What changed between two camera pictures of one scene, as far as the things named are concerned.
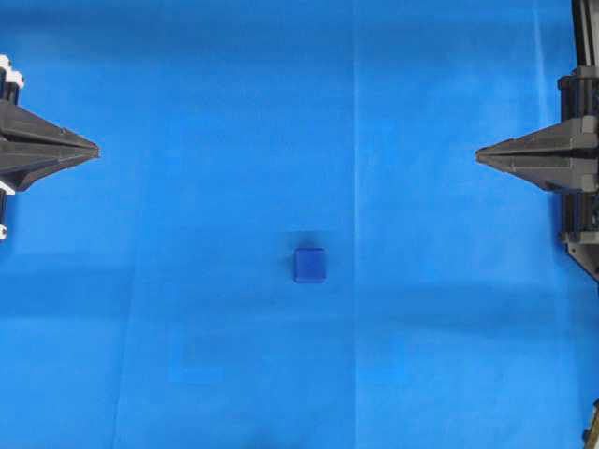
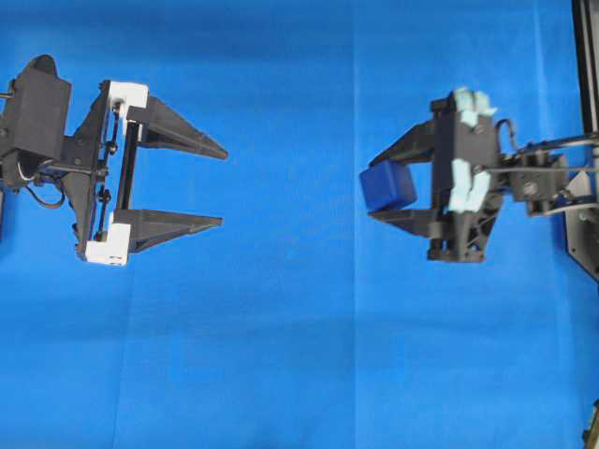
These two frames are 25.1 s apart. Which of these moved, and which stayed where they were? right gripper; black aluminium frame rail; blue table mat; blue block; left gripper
Moved: right gripper; blue block; left gripper
Stayed: blue table mat; black aluminium frame rail
